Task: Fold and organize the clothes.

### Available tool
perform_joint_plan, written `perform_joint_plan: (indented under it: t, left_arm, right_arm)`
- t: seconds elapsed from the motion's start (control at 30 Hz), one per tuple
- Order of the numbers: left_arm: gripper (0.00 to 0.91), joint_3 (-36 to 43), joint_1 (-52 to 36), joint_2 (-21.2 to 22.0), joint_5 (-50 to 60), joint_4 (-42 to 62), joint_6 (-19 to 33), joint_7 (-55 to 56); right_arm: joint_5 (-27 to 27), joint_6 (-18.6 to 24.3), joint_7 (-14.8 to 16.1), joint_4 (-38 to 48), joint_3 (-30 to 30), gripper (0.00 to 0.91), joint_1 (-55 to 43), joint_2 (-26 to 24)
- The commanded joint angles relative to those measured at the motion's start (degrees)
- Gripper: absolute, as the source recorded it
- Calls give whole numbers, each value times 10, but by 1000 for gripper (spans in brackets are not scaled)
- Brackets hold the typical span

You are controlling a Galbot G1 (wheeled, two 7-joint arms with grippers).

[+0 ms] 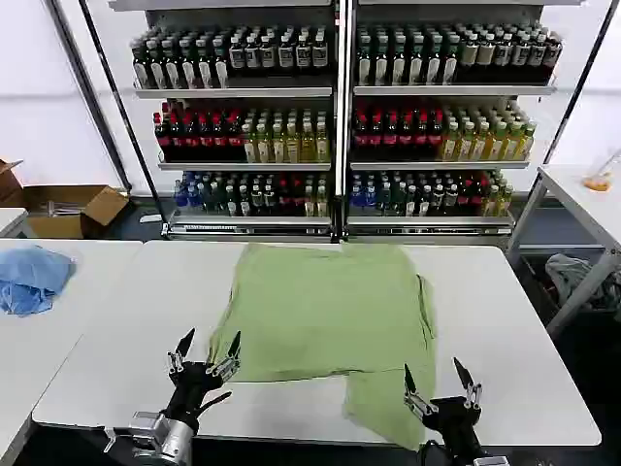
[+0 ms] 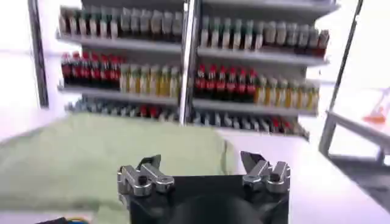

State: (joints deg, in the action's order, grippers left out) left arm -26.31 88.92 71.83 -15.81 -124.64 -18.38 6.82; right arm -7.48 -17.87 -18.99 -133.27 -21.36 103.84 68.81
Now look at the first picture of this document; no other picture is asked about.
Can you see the green shirt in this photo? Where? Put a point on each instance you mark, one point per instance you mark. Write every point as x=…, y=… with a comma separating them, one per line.
x=320, y=310

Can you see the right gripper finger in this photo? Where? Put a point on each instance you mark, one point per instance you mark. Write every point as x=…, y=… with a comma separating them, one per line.
x=410, y=383
x=465, y=377

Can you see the clear bag with orange contents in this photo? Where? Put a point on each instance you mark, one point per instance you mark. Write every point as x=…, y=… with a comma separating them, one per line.
x=599, y=180

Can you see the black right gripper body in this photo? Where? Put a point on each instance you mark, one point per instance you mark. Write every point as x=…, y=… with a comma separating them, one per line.
x=456, y=422

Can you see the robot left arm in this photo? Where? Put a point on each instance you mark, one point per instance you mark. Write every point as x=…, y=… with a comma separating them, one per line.
x=160, y=437

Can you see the small white flat object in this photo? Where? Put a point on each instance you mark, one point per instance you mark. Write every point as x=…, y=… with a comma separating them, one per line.
x=149, y=219

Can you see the open cardboard box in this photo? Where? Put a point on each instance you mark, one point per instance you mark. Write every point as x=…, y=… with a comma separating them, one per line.
x=63, y=213

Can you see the blue cloth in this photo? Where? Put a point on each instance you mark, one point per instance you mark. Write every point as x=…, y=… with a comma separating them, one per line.
x=29, y=281

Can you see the brown cardboard box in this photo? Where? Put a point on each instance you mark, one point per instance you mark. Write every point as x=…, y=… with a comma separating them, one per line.
x=7, y=182

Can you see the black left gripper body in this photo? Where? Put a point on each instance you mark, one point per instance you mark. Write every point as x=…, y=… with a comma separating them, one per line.
x=194, y=388

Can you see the black white vertical post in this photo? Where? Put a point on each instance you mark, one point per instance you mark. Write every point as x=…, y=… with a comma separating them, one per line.
x=341, y=145

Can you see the white side table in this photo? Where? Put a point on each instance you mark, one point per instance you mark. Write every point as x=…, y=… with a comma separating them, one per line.
x=567, y=194

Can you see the shelf rack with bottles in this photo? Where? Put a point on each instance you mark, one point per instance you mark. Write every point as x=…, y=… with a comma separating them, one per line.
x=242, y=126
x=446, y=126

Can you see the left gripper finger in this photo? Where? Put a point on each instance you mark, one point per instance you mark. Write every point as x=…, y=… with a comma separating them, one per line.
x=183, y=347
x=233, y=352

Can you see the dark slanted frame pole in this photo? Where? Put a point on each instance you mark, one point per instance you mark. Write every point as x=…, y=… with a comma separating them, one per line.
x=580, y=73
x=117, y=97
x=90, y=97

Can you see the grey crumpled cloth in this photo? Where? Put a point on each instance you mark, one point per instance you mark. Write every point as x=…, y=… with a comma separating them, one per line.
x=572, y=276

